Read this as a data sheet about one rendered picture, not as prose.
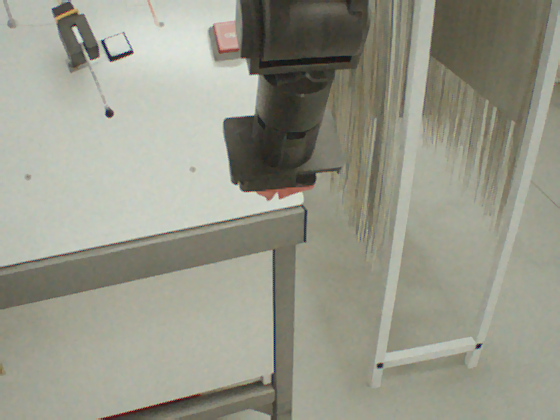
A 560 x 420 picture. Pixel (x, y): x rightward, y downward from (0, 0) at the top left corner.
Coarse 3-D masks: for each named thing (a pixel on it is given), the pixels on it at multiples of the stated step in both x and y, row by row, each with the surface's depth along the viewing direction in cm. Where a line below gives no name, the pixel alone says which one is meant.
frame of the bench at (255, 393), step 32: (288, 256) 99; (288, 288) 103; (288, 320) 108; (288, 352) 113; (256, 384) 119; (288, 384) 118; (128, 416) 112; (160, 416) 112; (192, 416) 113; (288, 416) 125
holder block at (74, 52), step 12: (60, 24) 77; (72, 24) 77; (84, 24) 78; (60, 36) 78; (72, 36) 77; (84, 36) 77; (72, 48) 77; (96, 48) 78; (72, 60) 78; (84, 60) 80
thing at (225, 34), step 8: (216, 24) 89; (224, 24) 89; (232, 24) 90; (216, 32) 89; (224, 32) 89; (232, 32) 89; (216, 40) 89; (224, 40) 89; (232, 40) 89; (224, 48) 88; (232, 48) 89
